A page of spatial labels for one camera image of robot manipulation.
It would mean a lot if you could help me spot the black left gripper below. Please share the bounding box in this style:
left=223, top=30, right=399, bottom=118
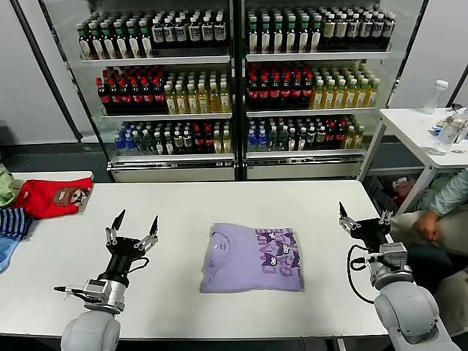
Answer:
left=100, top=208, right=159, bottom=284

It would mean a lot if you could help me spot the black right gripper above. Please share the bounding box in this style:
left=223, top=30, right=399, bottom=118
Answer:
left=339, top=201, right=393, bottom=253

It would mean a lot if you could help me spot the purple t-shirt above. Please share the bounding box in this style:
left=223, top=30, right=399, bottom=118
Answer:
left=200, top=222, right=305, bottom=293

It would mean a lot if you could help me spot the person forearm teal sleeve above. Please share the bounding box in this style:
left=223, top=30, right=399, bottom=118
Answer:
left=429, top=168, right=468, bottom=216

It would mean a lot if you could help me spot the person hand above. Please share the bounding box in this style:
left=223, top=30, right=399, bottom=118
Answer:
left=413, top=211, right=445, bottom=242

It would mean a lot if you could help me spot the grey plastic crate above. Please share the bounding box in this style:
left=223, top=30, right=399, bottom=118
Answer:
left=365, top=175, right=399, bottom=222

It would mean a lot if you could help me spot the khaki trouser leg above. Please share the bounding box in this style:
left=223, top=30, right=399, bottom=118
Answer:
left=434, top=268, right=468, bottom=337
left=390, top=210, right=468, bottom=257

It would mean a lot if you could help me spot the red cloth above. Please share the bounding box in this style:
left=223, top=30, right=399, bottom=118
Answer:
left=391, top=177, right=418, bottom=208

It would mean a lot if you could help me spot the beverage cooler with blue bottles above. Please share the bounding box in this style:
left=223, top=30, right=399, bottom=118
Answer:
left=38, top=0, right=242, bottom=184

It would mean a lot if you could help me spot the dark green cloth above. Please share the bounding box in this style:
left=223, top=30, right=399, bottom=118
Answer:
left=426, top=174, right=453, bottom=195

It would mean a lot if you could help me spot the dark chair seat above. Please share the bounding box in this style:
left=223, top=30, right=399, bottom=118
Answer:
left=405, top=244, right=468, bottom=293

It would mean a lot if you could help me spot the beverage cooler with beige-label bottles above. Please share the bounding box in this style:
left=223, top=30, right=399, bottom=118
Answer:
left=235, top=0, right=431, bottom=182

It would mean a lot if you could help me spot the red t-shirt with bear print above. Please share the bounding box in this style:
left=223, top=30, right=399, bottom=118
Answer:
left=16, top=178, right=95, bottom=220

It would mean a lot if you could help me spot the white side table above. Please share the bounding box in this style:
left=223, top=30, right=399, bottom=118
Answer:
left=357, top=107, right=468, bottom=216

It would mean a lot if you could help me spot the clear plastic water bottle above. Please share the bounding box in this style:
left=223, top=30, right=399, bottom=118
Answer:
left=431, top=116, right=460, bottom=157

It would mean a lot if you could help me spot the blue striped garment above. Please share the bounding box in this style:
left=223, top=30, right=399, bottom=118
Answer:
left=0, top=207, right=36, bottom=242

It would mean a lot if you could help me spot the light blue garment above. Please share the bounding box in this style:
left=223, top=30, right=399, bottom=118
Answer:
left=0, top=233, right=23, bottom=274

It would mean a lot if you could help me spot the light green garment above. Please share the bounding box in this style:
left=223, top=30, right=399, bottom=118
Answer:
left=0, top=170, right=23, bottom=208

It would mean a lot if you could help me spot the tall clear bottle white cap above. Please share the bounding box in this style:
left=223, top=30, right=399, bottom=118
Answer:
left=423, top=80, right=450, bottom=115

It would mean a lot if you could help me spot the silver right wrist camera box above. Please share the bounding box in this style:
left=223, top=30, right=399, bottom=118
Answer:
left=378, top=241, right=409, bottom=270

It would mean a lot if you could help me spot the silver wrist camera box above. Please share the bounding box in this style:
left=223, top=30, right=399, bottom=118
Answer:
left=84, top=279, right=113, bottom=304
left=378, top=241, right=409, bottom=270

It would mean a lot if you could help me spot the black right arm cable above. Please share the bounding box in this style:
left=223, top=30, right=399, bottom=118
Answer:
left=347, top=244, right=381, bottom=304

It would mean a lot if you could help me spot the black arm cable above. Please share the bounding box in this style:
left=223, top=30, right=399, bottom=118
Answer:
left=53, top=284, right=88, bottom=299
left=347, top=244, right=381, bottom=304

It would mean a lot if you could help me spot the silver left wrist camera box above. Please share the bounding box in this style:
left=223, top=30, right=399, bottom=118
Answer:
left=84, top=279, right=113, bottom=304

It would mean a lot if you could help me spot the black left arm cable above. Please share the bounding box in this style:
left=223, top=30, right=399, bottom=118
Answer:
left=53, top=284, right=88, bottom=299

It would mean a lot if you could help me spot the clear bottle with strap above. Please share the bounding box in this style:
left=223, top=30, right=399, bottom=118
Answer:
left=454, top=109, right=468, bottom=143

